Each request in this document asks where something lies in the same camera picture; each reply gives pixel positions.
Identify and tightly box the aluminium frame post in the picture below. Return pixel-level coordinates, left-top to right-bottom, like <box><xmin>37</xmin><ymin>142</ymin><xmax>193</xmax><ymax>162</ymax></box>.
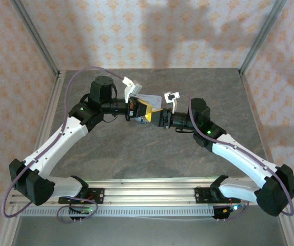
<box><xmin>10</xmin><ymin>0</ymin><xmax>60</xmax><ymax>76</ymax></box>
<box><xmin>239</xmin><ymin>0</ymin><xmax>288</xmax><ymax>75</ymax></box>

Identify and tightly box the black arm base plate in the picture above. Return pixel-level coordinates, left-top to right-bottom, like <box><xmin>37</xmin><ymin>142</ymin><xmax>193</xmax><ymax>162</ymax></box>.
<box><xmin>194</xmin><ymin>187</ymin><xmax>220</xmax><ymax>205</ymax></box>
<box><xmin>58</xmin><ymin>188</ymin><xmax>105</xmax><ymax>205</ymax></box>

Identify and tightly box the black electronics bracket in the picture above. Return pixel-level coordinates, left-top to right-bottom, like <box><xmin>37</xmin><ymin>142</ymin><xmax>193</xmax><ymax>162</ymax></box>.
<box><xmin>68</xmin><ymin>204</ymin><xmax>97</xmax><ymax>224</ymax></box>
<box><xmin>212</xmin><ymin>203</ymin><xmax>247</xmax><ymax>224</ymax></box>

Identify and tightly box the aluminium side rail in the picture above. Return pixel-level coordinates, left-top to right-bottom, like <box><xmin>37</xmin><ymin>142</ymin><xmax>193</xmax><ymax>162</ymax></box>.
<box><xmin>0</xmin><ymin>71</ymin><xmax>67</xmax><ymax>246</ymax></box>

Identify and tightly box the purple cable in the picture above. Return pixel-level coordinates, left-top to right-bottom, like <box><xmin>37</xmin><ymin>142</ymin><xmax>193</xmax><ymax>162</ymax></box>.
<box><xmin>4</xmin><ymin>66</ymin><xmax>125</xmax><ymax>224</ymax></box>
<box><xmin>187</xmin><ymin>98</ymin><xmax>294</xmax><ymax>221</ymax></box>

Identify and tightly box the white slotted cable duct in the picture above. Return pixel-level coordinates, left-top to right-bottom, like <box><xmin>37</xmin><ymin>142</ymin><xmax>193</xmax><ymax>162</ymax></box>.
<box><xmin>21</xmin><ymin>206</ymin><xmax>215</xmax><ymax>218</ymax></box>

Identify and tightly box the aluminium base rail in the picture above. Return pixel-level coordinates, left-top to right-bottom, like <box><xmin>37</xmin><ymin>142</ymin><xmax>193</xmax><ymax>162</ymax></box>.
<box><xmin>8</xmin><ymin>178</ymin><xmax>265</xmax><ymax>207</ymax></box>

